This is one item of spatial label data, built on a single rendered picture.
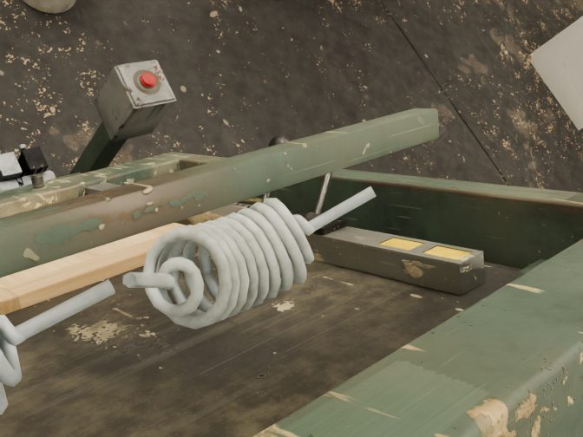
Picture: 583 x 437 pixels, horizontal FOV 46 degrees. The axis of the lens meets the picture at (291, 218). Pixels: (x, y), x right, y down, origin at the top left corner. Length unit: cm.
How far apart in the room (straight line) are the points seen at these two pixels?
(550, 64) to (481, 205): 373
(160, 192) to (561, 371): 28
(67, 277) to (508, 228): 64
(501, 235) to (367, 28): 288
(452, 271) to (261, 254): 43
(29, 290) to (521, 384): 72
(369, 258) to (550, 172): 351
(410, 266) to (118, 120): 104
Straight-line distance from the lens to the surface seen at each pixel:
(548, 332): 51
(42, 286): 101
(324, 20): 369
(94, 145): 195
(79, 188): 155
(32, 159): 171
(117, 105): 173
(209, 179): 34
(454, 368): 46
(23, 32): 287
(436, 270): 84
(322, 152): 38
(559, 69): 476
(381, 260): 89
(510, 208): 105
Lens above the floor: 224
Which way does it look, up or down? 50 degrees down
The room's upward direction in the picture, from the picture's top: 53 degrees clockwise
